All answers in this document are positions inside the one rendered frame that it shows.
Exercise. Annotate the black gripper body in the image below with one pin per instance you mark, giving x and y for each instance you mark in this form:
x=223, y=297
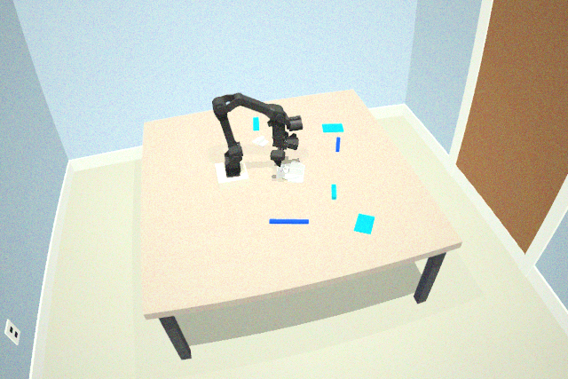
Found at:
x=278, y=141

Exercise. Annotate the cyan square tile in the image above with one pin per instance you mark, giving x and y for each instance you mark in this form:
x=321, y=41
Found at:
x=364, y=224

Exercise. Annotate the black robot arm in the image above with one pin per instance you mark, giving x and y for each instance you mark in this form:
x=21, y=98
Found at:
x=278, y=119

